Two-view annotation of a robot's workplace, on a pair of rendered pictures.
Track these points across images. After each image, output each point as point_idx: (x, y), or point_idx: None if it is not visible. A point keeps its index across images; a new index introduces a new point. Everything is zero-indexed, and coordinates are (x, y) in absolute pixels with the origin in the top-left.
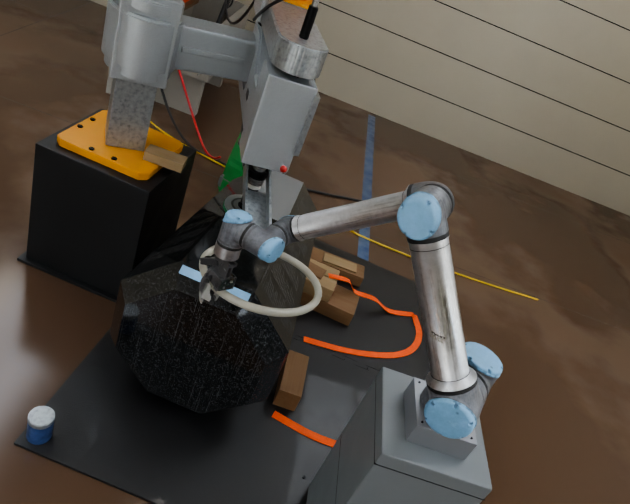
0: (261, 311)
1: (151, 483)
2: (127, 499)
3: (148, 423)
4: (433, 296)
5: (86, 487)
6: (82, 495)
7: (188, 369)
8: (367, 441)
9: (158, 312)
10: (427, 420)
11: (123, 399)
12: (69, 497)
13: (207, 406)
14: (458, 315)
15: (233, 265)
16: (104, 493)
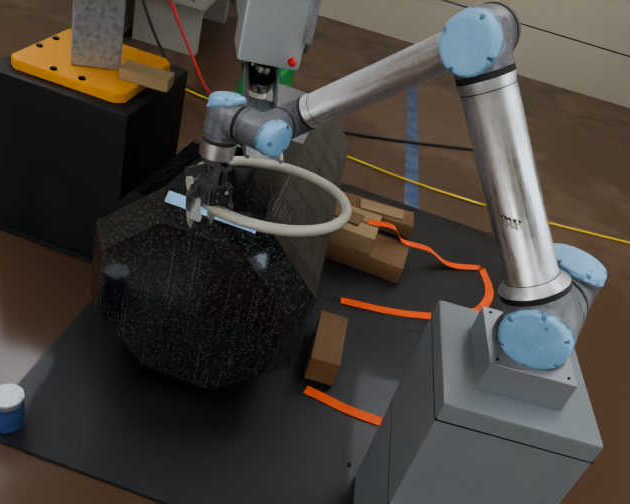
0: (268, 229)
1: (151, 476)
2: (121, 496)
3: (146, 404)
4: (499, 160)
5: (68, 483)
6: (63, 492)
7: (189, 331)
8: (424, 395)
9: (144, 256)
10: (504, 346)
11: (113, 377)
12: (47, 495)
13: (218, 379)
14: (538, 188)
15: (226, 168)
16: (91, 489)
